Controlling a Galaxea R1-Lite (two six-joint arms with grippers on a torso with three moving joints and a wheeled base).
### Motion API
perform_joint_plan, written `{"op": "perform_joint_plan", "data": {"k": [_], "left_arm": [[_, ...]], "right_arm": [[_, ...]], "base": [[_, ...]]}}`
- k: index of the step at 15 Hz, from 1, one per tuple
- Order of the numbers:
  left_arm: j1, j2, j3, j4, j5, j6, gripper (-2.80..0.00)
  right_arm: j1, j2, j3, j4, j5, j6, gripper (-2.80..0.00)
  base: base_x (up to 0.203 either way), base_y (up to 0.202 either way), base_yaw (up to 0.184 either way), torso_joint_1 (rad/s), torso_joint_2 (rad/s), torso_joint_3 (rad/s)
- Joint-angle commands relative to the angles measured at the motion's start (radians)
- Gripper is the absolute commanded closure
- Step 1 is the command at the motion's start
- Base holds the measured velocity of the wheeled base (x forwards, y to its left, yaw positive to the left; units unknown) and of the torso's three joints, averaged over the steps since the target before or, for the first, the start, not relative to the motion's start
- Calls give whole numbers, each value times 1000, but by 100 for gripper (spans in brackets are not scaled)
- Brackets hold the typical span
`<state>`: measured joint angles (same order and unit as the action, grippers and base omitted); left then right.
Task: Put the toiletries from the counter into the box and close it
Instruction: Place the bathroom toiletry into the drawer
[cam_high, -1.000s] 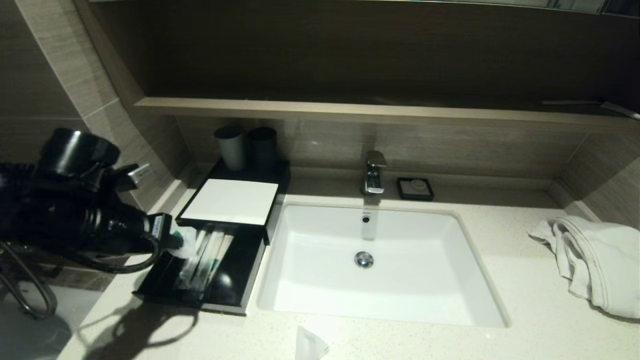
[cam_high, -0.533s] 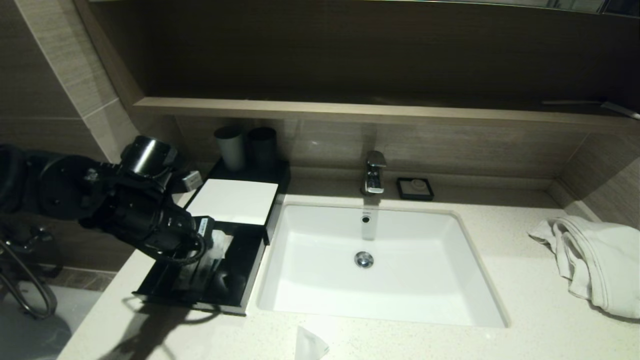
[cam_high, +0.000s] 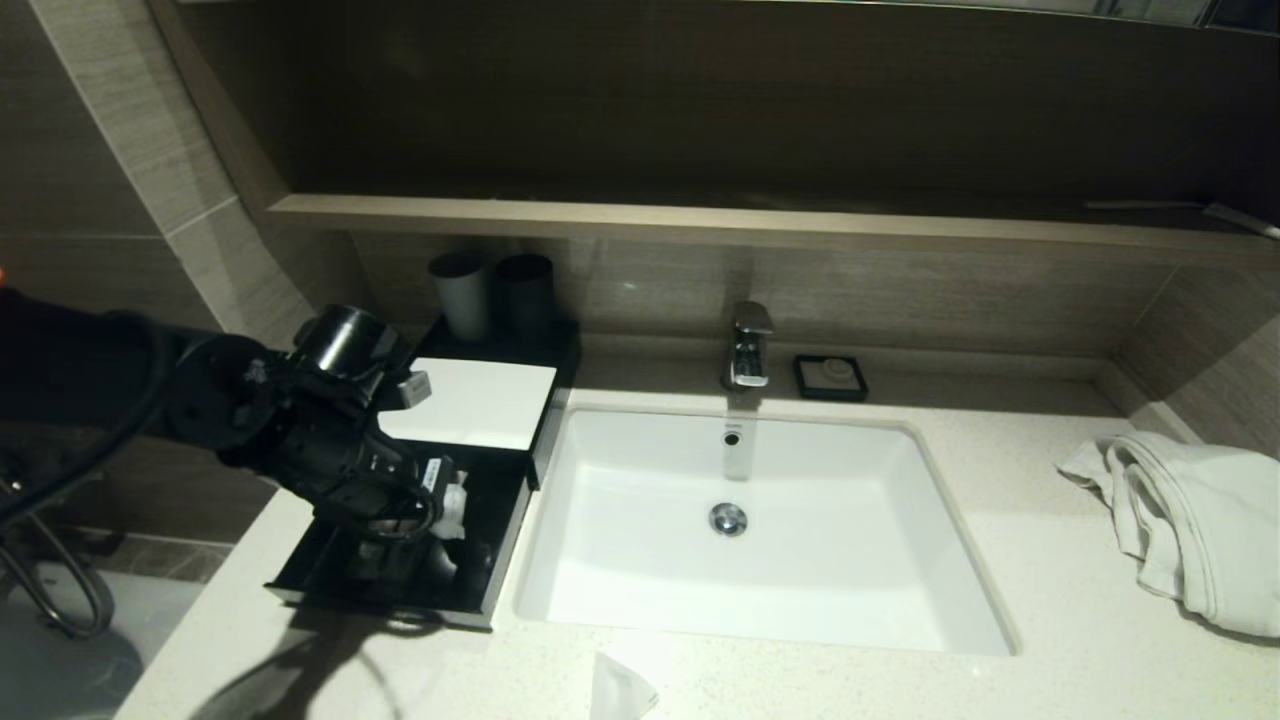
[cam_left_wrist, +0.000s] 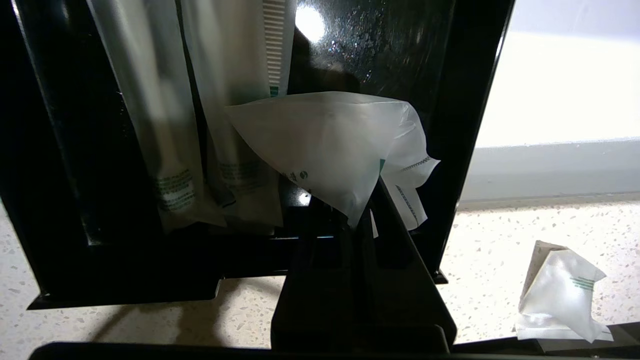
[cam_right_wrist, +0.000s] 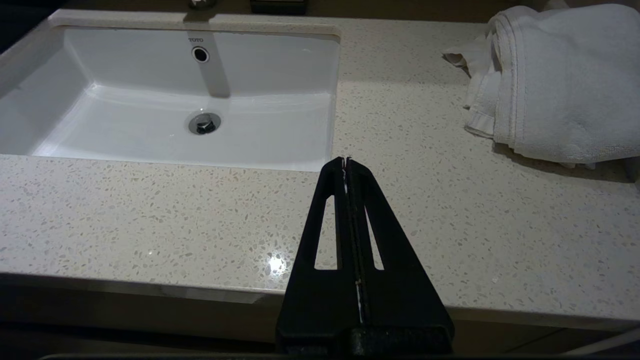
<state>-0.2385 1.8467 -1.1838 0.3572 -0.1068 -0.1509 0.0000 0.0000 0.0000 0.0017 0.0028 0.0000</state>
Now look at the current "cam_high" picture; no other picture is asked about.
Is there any dark brown cup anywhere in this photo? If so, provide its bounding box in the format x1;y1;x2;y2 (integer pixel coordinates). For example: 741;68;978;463
495;253;556;343

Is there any black soap dish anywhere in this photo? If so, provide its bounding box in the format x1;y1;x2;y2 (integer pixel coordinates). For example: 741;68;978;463
792;355;869;404

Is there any white ceramic sink basin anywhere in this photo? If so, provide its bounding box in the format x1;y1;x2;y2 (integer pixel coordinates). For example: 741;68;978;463
514;405;1021;658

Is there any black box drawer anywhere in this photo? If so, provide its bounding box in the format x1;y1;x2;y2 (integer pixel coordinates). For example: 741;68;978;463
265;445;536;631

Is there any white towel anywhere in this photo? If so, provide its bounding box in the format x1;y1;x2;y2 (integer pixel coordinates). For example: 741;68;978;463
1053;431;1280;639

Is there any wall mirror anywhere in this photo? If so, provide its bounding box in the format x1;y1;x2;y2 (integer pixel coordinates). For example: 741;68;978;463
850;0;1280;31

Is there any chrome faucet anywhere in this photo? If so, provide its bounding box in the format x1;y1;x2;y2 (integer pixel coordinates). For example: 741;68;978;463
722;302;775;393

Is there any wooden wall shelf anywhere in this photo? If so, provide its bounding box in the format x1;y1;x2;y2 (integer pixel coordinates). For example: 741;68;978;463
265;193;1280;263

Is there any grey cup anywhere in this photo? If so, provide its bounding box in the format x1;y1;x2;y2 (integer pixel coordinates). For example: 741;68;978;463
428;252;494;344

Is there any white flat sheet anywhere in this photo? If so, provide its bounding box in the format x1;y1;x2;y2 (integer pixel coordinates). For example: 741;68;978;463
378;358;559;453

